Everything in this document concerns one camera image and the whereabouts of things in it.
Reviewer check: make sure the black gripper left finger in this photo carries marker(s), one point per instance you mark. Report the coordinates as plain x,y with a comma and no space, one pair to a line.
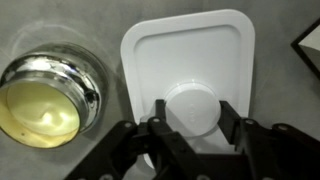
171,156

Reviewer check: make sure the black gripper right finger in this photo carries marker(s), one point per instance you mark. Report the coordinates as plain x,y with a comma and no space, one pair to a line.
281,152

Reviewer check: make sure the white container lid with button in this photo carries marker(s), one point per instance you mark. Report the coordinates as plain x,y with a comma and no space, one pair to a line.
192,63

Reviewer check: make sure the grey concrete coffee table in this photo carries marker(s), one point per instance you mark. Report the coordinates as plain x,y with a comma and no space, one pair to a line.
284,88

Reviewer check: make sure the black and yellow book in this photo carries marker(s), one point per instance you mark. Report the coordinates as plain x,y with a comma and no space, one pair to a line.
307,46

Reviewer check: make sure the candle in silver glass jar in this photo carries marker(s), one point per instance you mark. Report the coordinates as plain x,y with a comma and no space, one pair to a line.
52,93

